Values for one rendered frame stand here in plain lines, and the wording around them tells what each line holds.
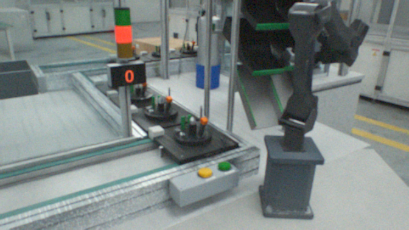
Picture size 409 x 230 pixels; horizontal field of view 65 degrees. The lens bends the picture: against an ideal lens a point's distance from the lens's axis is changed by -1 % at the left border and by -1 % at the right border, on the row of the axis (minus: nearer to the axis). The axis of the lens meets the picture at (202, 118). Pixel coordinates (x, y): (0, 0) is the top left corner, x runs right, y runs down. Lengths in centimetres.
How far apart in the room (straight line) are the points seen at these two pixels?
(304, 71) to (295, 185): 32
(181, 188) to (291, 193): 31
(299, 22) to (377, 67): 419
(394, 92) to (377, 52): 58
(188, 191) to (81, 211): 29
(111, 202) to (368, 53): 446
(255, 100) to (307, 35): 51
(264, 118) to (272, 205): 39
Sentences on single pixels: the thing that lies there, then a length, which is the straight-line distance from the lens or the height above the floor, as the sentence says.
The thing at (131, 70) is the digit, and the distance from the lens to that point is 110.
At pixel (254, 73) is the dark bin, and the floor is 120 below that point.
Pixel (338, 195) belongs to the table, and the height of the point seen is 86.
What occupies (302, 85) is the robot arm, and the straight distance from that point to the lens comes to 90.
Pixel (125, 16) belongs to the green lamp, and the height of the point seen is 139.
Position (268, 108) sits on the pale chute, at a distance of 130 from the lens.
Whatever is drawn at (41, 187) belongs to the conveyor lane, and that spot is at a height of 92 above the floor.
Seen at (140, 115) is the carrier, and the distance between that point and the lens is 139.
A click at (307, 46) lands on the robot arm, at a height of 135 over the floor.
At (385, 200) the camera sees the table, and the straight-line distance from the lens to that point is 122.
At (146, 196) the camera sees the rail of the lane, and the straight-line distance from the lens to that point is 97.
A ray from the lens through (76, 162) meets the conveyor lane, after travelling 115.
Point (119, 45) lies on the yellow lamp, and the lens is 109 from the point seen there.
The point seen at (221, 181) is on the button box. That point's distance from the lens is 100.
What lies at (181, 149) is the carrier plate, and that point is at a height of 97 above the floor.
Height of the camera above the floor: 149
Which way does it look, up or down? 23 degrees down
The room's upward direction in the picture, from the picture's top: 1 degrees clockwise
